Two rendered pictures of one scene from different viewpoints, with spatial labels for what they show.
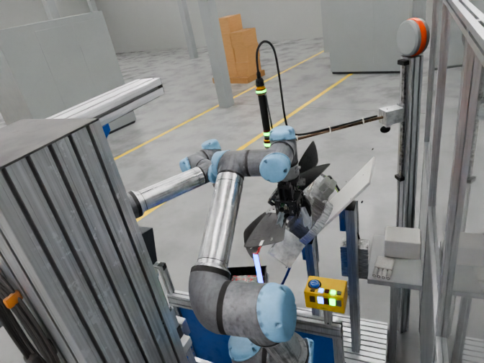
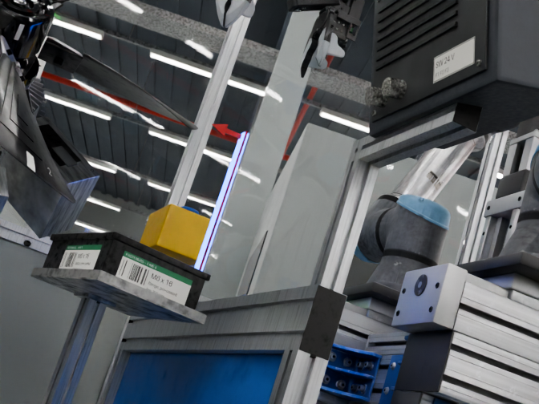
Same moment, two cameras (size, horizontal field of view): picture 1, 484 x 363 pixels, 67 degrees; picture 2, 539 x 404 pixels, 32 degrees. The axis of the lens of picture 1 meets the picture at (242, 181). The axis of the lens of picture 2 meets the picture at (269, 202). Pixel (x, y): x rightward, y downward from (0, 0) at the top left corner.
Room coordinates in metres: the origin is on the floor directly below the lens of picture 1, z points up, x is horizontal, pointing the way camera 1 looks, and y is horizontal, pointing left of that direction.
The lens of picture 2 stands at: (2.34, 1.18, 0.64)
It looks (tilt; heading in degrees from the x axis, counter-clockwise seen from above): 16 degrees up; 225
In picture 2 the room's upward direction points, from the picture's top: 18 degrees clockwise
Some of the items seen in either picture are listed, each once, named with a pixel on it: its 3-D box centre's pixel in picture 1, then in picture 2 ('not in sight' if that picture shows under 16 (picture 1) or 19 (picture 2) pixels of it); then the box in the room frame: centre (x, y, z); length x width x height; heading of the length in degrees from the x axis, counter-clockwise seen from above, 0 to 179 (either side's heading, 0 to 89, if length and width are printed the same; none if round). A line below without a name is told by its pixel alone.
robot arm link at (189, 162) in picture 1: (196, 164); not in sight; (1.40, 0.17, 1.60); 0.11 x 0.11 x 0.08; 33
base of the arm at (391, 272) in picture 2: not in sight; (404, 281); (0.79, 0.08, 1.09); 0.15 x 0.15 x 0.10
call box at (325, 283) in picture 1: (325, 294); (174, 240); (1.12, -0.26, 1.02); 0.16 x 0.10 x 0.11; 63
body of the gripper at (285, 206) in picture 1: (289, 194); (338, 17); (0.99, -0.14, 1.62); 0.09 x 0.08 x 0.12; 153
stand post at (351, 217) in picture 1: (353, 289); not in sight; (1.55, -0.52, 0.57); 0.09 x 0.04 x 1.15; 153
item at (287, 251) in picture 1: (286, 248); (43, 176); (1.52, -0.16, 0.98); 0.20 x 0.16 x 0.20; 63
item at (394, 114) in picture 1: (392, 114); not in sight; (1.67, -0.78, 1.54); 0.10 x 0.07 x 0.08; 98
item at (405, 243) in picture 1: (402, 240); not in sight; (1.49, -0.76, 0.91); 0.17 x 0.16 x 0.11; 63
